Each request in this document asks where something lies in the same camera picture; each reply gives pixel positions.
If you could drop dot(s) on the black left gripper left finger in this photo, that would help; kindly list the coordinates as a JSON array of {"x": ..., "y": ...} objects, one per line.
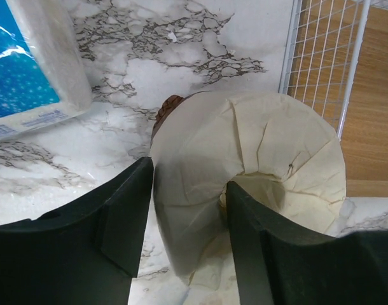
[{"x": 85, "y": 252}]

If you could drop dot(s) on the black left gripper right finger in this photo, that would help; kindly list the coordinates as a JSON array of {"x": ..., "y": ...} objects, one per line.
[{"x": 278, "y": 261}]

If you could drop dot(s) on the beige brown paper roll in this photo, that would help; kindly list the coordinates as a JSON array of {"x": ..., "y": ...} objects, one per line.
[{"x": 279, "y": 150}]

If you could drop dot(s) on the blue Tempo roll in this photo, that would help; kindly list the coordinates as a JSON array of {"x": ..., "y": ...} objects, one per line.
[{"x": 42, "y": 79}]

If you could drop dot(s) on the white wire wooden shelf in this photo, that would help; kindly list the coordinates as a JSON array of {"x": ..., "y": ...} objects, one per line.
[{"x": 336, "y": 62}]

